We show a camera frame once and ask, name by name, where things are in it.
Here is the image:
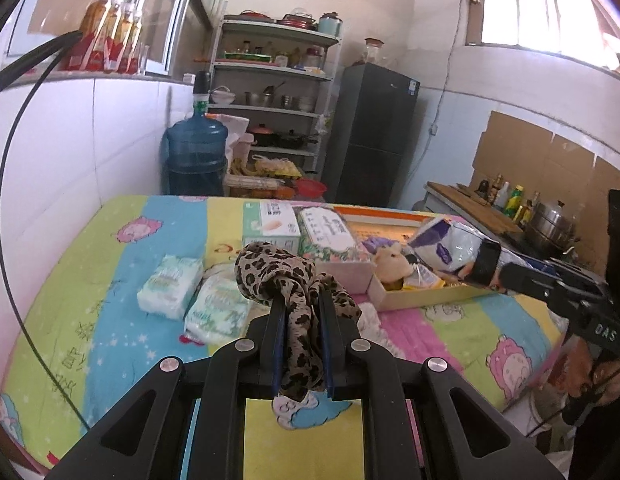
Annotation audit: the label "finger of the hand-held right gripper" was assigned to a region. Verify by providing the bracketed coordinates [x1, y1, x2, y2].
[497, 261, 562, 307]
[534, 256, 609, 287]

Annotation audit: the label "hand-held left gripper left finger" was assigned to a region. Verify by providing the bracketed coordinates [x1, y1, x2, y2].
[50, 299, 287, 480]

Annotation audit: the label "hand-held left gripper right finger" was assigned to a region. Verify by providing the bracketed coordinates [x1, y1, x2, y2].
[319, 291, 566, 480]

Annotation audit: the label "leopard print scarf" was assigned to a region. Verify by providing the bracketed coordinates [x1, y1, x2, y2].
[234, 241, 363, 406]

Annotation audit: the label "white packet with black band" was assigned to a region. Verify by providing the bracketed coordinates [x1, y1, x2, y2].
[407, 215, 541, 293]

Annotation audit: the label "orange cardboard box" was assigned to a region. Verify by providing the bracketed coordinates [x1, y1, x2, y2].
[330, 205, 496, 311]

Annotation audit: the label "beige plush toy pink dress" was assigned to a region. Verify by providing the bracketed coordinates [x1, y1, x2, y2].
[372, 242, 418, 291]

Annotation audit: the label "white green tissue pack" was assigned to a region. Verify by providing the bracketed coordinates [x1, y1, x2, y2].
[184, 272, 253, 346]
[137, 255, 205, 321]

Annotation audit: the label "person's right hand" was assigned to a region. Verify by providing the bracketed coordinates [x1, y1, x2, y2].
[556, 338, 620, 409]

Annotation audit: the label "steel steamer pot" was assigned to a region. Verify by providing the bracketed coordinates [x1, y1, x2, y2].
[527, 200, 578, 256]

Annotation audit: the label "cooking oil bottle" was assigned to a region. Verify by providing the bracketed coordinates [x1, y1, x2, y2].
[520, 192, 541, 228]

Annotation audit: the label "green bottle yellow cap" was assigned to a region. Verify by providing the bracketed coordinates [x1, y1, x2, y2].
[505, 185, 525, 218]

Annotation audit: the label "clear plastic bag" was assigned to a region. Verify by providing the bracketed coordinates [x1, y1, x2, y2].
[204, 261, 241, 286]

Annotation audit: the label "wooden cutting board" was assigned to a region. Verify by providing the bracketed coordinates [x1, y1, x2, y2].
[427, 181, 523, 233]

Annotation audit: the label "cardboard sheet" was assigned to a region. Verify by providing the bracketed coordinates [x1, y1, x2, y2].
[472, 110, 620, 276]

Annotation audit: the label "green white mask box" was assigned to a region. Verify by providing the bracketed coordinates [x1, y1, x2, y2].
[241, 201, 301, 256]

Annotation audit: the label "grey kitchen counter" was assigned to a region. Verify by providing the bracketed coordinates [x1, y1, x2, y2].
[422, 182, 611, 281]

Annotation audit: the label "floral tissue box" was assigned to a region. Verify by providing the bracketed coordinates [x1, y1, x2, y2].
[296, 206, 373, 266]

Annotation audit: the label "red plastic basket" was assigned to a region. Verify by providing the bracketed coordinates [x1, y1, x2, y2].
[296, 179, 328, 200]

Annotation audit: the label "clear noodle container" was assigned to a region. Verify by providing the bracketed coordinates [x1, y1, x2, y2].
[225, 174, 281, 191]

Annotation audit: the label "colourful printed blanket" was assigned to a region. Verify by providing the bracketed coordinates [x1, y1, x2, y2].
[0, 192, 571, 480]

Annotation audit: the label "bagged egg tray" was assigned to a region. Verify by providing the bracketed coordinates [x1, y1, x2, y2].
[252, 156, 301, 178]

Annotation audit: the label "black wok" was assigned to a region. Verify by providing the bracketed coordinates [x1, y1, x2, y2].
[275, 130, 321, 150]

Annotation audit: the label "red cooking pot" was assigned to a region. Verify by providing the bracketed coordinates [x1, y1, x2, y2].
[247, 124, 277, 147]

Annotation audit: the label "blue water jug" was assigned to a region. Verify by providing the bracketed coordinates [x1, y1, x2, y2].
[166, 112, 229, 196]

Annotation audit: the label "white green flour sack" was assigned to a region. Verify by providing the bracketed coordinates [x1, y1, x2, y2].
[217, 115, 251, 161]

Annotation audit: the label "dark grey refrigerator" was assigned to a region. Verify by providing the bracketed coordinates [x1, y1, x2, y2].
[322, 62, 421, 208]

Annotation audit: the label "high bright window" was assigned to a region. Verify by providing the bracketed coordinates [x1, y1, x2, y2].
[462, 0, 620, 78]

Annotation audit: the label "black water pump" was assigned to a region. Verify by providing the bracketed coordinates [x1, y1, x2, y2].
[191, 71, 211, 111]

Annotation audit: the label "grey metal shelf rack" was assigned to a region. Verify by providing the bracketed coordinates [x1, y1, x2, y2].
[207, 15, 343, 186]

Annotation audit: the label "glass jar with red lid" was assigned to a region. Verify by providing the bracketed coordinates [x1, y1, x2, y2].
[362, 37, 385, 66]

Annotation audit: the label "teal canister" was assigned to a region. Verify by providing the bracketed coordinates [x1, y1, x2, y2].
[317, 12, 343, 37]

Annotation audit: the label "stacked red pots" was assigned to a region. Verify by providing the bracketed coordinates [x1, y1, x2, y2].
[277, 12, 317, 28]

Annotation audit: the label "shrink-wrapped drink bottle pack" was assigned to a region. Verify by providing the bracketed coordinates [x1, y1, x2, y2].
[64, 0, 143, 75]

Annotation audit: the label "sliding window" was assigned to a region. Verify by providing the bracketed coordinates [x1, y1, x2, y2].
[4, 0, 211, 78]

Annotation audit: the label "black cable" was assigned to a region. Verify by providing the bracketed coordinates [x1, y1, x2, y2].
[0, 30, 90, 436]

